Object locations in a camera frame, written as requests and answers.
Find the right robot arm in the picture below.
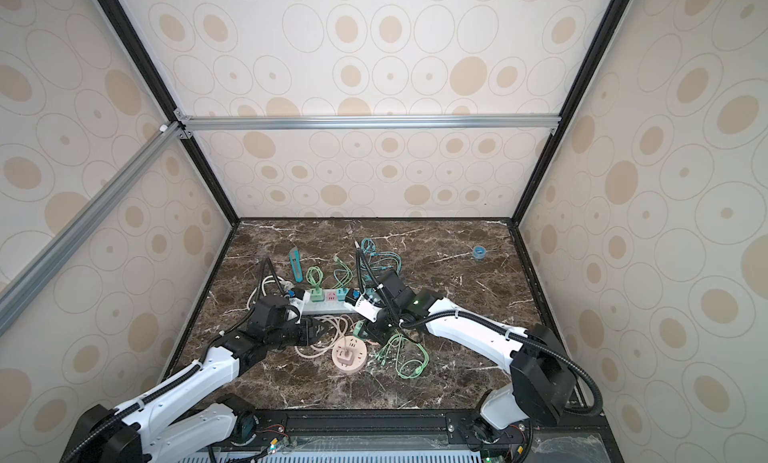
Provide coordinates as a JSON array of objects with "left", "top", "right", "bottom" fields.
[{"left": 346, "top": 248, "right": 603, "bottom": 431}]

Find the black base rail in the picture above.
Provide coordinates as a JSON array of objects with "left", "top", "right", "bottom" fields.
[{"left": 107, "top": 407, "right": 607, "bottom": 463}]

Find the blue bottle cap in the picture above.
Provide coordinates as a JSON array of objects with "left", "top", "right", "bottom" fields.
[{"left": 472, "top": 246, "right": 487, "bottom": 260}]

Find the pink plug adapter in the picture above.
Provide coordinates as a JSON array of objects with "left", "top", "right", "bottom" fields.
[{"left": 338, "top": 345, "right": 356, "bottom": 365}]

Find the light green plug adapter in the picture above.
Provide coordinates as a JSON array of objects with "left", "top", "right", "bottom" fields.
[{"left": 310, "top": 288, "right": 325, "bottom": 303}]

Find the teal peeler tool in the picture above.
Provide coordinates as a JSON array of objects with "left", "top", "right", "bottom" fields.
[{"left": 289, "top": 247, "right": 304, "bottom": 283}]

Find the white multicolour power strip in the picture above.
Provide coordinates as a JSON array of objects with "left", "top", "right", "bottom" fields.
[{"left": 302, "top": 289, "right": 355, "bottom": 315}]

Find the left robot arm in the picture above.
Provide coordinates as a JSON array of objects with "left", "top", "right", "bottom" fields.
[{"left": 61, "top": 286, "right": 327, "bottom": 462}]

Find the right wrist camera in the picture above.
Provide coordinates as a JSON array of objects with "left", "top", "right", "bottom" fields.
[{"left": 345, "top": 290, "right": 382, "bottom": 322}]

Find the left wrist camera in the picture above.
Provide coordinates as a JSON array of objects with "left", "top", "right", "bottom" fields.
[{"left": 287, "top": 288, "right": 311, "bottom": 311}]

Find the rear aluminium rail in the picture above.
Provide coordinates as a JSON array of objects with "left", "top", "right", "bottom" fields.
[{"left": 182, "top": 114, "right": 561, "bottom": 131}]

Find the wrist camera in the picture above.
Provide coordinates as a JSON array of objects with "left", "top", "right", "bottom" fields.
[
  {"left": 345, "top": 290, "right": 382, "bottom": 322},
  {"left": 287, "top": 288, "right": 311, "bottom": 311}
]

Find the pink round socket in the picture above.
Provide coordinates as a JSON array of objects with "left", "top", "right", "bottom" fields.
[{"left": 331, "top": 336, "right": 368, "bottom": 375}]

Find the teal blue cable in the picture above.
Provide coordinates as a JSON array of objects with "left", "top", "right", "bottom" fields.
[{"left": 358, "top": 237, "right": 391, "bottom": 269}]

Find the aluminium rail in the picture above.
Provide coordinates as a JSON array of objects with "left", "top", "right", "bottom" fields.
[
  {"left": 1, "top": 122, "right": 181, "bottom": 332},
  {"left": 182, "top": 114, "right": 561, "bottom": 131}
]

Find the left aluminium rail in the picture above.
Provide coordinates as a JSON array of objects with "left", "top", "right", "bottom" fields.
[{"left": 1, "top": 122, "right": 181, "bottom": 332}]

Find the pink coiled socket cable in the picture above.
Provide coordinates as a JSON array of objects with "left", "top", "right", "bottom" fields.
[{"left": 293, "top": 314, "right": 350, "bottom": 360}]

